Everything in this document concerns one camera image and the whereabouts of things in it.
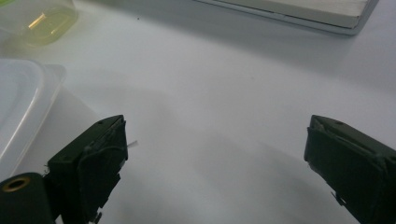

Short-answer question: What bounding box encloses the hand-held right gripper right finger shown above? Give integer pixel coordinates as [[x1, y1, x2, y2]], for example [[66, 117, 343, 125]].
[[304, 114, 396, 224]]

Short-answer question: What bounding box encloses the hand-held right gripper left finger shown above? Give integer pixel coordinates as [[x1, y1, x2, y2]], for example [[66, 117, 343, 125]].
[[46, 115, 129, 224]]

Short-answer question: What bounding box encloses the white plastic container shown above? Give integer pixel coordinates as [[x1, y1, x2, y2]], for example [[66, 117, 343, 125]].
[[0, 58, 68, 183]]

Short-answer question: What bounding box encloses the green translucent plastic container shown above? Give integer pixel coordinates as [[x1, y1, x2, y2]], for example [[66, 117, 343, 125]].
[[0, 0, 78, 49]]

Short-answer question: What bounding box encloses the white wire shelf rack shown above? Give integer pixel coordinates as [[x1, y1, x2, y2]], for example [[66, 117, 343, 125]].
[[192, 0, 381, 36]]

